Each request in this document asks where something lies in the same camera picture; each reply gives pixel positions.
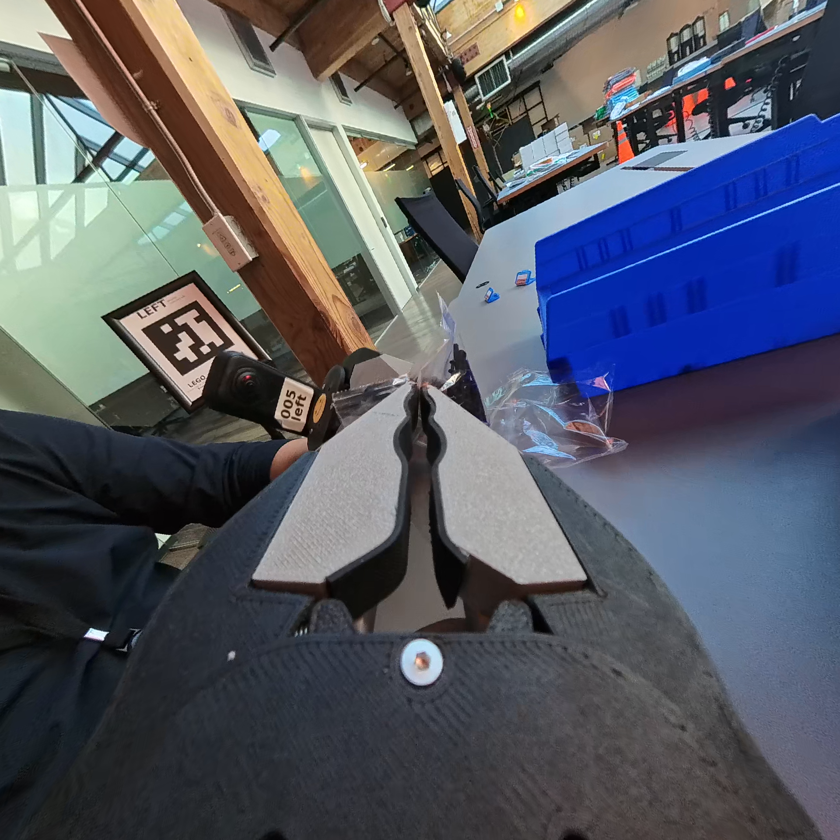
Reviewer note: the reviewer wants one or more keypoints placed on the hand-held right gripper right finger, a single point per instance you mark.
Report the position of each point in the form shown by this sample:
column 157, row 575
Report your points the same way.
column 505, row 518

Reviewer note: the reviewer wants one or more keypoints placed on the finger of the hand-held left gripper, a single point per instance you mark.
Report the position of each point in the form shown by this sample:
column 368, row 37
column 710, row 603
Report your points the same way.
column 380, row 377

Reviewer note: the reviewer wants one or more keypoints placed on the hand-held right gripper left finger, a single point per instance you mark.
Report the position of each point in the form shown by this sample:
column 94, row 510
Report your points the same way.
column 334, row 512

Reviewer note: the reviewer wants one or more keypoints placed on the bag of black lego pieces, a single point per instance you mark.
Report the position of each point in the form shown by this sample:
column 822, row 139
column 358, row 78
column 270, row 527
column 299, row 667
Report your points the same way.
column 463, row 380

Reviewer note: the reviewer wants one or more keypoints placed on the clear plastic lego bag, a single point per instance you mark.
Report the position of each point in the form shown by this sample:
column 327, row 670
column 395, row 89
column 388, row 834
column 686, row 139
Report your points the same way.
column 558, row 420

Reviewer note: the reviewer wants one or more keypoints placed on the person's left forearm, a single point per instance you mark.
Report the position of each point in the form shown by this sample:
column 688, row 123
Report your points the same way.
column 144, row 466

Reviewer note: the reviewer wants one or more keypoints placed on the framed marker sign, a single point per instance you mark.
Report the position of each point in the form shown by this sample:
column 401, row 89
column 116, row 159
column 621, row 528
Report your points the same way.
column 177, row 334

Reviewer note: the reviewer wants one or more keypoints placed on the grey electrical box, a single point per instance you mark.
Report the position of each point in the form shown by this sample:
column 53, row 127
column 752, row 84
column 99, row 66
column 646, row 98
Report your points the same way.
column 228, row 243

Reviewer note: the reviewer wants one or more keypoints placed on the black mesh office chair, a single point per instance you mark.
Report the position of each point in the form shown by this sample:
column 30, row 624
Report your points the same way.
column 439, row 233

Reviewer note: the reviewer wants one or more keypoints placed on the small blue red plastic case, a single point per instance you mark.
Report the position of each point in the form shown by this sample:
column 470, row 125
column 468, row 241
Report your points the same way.
column 522, row 277

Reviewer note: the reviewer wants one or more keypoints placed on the long wooden work table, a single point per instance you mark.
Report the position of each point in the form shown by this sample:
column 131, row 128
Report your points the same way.
column 551, row 170

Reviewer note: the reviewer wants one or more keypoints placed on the stack of white boxes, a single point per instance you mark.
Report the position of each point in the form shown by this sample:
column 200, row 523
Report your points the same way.
column 544, row 148

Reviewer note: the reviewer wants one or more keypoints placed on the blue plastic bin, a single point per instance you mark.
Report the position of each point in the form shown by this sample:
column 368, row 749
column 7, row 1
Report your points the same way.
column 689, row 289

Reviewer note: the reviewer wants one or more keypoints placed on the person's dark clothed body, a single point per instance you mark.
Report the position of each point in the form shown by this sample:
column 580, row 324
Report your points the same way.
column 59, row 689

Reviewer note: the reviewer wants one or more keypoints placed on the orange traffic cone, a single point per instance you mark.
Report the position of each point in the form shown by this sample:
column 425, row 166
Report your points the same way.
column 624, row 148

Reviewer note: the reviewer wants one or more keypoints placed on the black metal workbench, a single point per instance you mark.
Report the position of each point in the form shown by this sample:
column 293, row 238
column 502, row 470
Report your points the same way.
column 735, row 85

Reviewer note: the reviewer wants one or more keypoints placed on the slim wooden support post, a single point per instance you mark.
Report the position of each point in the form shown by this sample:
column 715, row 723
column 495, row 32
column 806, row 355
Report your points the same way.
column 439, row 111

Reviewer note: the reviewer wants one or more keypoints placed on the white wall air vent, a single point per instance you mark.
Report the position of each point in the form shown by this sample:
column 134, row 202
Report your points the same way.
column 492, row 77

